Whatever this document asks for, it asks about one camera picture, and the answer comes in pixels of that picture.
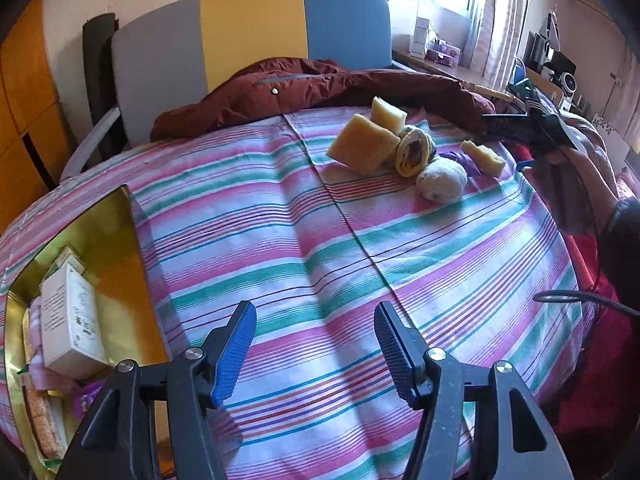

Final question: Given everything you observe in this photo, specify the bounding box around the person's right hand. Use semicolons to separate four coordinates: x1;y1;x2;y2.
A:
523;146;618;235

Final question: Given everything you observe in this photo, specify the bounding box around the red cloth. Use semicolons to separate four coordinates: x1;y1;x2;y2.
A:
508;144;640;441

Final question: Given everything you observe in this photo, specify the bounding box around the white sock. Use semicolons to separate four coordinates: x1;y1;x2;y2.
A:
416;156;468;205

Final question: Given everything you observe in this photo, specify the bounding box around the wooden desk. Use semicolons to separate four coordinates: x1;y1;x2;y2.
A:
392;50;515;102

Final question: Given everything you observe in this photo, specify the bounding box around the white box on desk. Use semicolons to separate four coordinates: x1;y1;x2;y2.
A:
409;16;430;60

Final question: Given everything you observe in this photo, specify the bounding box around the black rolled mat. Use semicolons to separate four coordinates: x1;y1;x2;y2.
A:
81;12;121;162

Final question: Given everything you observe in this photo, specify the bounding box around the striped bed sheet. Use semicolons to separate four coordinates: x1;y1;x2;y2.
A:
1;108;596;479

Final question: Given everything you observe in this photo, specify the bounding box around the purple packet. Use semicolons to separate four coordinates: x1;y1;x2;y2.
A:
438;151;482;178

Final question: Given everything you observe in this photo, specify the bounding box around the yellow sponge piece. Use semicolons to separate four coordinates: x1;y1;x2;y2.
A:
460;140;506;178

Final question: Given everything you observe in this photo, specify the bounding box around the maroon jacket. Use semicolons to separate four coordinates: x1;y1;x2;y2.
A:
150;58;496;142

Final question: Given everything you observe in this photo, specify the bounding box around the yellow sock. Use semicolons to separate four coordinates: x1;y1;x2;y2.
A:
393;125;436;178

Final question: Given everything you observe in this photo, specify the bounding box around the orange wooden wardrobe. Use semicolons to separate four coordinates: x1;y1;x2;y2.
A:
0;0;77;229

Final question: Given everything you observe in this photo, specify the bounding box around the pink sock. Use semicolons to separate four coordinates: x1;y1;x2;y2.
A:
28;296;77;393

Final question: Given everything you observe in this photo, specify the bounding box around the large yellow sponge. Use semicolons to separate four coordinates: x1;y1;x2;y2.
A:
326;114;400;176

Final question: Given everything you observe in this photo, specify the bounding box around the small yellow sponge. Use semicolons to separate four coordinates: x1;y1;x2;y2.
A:
370;96;407;136

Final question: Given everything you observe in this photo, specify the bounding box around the green snack packet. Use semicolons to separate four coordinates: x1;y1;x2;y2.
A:
22;310;66;464

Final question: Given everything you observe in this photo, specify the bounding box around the white carton box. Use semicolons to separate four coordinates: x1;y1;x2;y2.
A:
41;264;107;382

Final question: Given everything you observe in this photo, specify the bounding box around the black cable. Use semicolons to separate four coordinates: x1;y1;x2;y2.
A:
532;288;640;319

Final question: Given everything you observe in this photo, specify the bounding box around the grey yellow blue chair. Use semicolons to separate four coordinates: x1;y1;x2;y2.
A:
62;0;393;179

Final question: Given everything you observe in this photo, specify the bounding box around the purple box on desk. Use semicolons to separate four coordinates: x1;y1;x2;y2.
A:
425;42;461;68

